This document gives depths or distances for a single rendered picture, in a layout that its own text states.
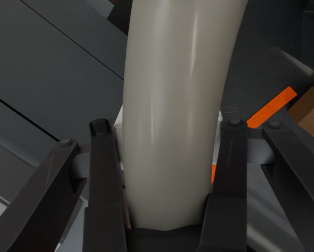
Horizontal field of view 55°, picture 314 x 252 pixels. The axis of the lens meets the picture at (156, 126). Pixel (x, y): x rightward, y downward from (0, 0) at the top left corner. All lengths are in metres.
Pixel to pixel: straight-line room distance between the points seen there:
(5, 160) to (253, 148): 0.26
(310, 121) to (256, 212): 0.49
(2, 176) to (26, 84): 0.18
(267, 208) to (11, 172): 1.16
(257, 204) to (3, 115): 1.13
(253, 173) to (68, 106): 0.93
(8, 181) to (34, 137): 0.08
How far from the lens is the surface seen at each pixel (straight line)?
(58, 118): 0.44
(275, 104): 1.15
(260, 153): 0.16
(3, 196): 0.32
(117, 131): 0.17
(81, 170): 0.17
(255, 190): 1.32
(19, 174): 0.35
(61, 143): 0.16
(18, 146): 0.37
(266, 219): 1.42
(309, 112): 1.07
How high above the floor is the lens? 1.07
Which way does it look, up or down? 66 degrees down
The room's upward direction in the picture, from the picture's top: 165 degrees counter-clockwise
